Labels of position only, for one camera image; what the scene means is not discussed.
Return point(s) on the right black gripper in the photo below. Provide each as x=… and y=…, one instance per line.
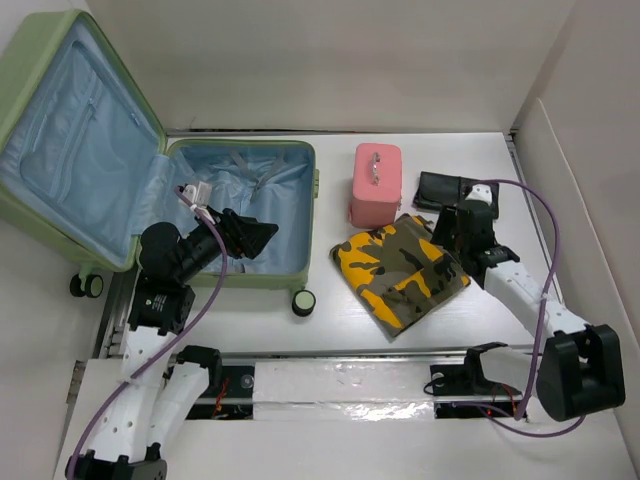
x=447, y=218

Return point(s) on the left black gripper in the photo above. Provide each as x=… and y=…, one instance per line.
x=242, y=235

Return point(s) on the black leather pouch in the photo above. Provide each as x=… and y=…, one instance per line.
x=436, y=191

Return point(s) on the camouflage garment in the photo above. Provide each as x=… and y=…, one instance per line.
x=398, y=274

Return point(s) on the pink vanity case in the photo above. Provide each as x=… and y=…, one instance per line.
x=376, y=185

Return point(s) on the green hard-shell suitcase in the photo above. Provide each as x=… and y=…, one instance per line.
x=86, y=165

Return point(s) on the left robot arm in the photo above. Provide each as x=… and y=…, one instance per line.
x=128, y=435

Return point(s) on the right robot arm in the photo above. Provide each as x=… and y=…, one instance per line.
x=575, y=368

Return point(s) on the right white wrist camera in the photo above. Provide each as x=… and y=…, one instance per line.
x=480, y=192

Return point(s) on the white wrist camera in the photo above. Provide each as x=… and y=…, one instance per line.
x=480, y=192
x=195, y=196

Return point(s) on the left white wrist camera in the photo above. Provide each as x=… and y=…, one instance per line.
x=195, y=196

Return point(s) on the metal mounting rail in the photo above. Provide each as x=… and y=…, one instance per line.
x=335, y=388

